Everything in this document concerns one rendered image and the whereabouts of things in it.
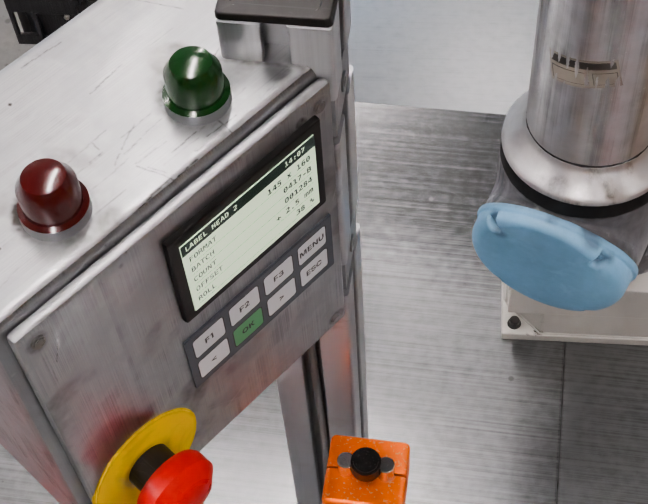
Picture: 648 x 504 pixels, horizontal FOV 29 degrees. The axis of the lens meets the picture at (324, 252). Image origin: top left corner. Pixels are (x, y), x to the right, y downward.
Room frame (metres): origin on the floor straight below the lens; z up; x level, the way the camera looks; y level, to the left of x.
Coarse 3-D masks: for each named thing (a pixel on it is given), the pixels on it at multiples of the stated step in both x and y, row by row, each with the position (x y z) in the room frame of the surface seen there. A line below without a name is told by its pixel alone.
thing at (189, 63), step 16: (192, 48) 0.32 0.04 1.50; (176, 64) 0.31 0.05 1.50; (192, 64) 0.31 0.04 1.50; (208, 64) 0.31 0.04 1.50; (176, 80) 0.31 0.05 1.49; (192, 80) 0.31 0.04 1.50; (208, 80) 0.31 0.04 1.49; (224, 80) 0.32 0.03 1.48; (176, 96) 0.31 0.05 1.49; (192, 96) 0.31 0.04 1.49; (208, 96) 0.31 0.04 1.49; (224, 96) 0.31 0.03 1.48; (176, 112) 0.31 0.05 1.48; (192, 112) 0.30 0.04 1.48; (208, 112) 0.30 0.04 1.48; (224, 112) 0.31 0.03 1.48
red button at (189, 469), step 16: (160, 448) 0.24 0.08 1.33; (144, 464) 0.23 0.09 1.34; (160, 464) 0.23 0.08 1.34; (176, 464) 0.23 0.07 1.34; (192, 464) 0.23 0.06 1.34; (208, 464) 0.23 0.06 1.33; (144, 480) 0.23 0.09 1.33; (160, 480) 0.22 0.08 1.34; (176, 480) 0.22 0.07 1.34; (192, 480) 0.22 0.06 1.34; (208, 480) 0.22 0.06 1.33; (144, 496) 0.22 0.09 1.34; (160, 496) 0.21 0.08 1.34; (176, 496) 0.21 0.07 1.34; (192, 496) 0.22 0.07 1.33
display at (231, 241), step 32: (288, 160) 0.30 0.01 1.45; (320, 160) 0.31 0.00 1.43; (224, 192) 0.28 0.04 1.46; (256, 192) 0.29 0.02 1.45; (288, 192) 0.30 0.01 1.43; (320, 192) 0.31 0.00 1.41; (192, 224) 0.27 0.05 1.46; (224, 224) 0.28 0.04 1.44; (256, 224) 0.29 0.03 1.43; (288, 224) 0.30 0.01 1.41; (192, 256) 0.27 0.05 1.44; (224, 256) 0.28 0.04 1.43; (256, 256) 0.29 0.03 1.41; (192, 288) 0.26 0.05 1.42; (224, 288) 0.28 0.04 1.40
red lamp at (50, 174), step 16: (48, 160) 0.28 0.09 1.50; (32, 176) 0.27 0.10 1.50; (48, 176) 0.27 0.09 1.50; (64, 176) 0.27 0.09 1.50; (16, 192) 0.27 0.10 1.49; (32, 192) 0.26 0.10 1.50; (48, 192) 0.26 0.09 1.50; (64, 192) 0.26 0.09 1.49; (80, 192) 0.27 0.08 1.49; (32, 208) 0.26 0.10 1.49; (48, 208) 0.26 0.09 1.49; (64, 208) 0.26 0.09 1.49; (80, 208) 0.26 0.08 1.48; (32, 224) 0.26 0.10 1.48; (48, 224) 0.26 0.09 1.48; (64, 224) 0.26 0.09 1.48; (80, 224) 0.26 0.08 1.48; (48, 240) 0.26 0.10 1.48
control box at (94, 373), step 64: (128, 0) 0.37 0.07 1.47; (192, 0) 0.37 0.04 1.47; (64, 64) 0.34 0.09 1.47; (128, 64) 0.34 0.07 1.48; (256, 64) 0.33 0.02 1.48; (0, 128) 0.31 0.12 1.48; (64, 128) 0.31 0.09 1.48; (128, 128) 0.30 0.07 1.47; (192, 128) 0.30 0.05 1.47; (256, 128) 0.31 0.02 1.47; (320, 128) 0.32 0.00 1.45; (0, 192) 0.28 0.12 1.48; (128, 192) 0.27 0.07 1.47; (192, 192) 0.28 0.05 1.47; (0, 256) 0.25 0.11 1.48; (64, 256) 0.25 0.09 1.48; (128, 256) 0.25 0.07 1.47; (0, 320) 0.23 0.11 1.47; (64, 320) 0.23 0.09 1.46; (128, 320) 0.25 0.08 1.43; (192, 320) 0.27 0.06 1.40; (320, 320) 0.31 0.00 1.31; (0, 384) 0.23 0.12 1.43; (64, 384) 0.23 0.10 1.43; (128, 384) 0.24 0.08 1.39; (192, 384) 0.26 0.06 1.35; (256, 384) 0.28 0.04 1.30; (64, 448) 0.22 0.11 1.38; (128, 448) 0.23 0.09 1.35; (192, 448) 0.25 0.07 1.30
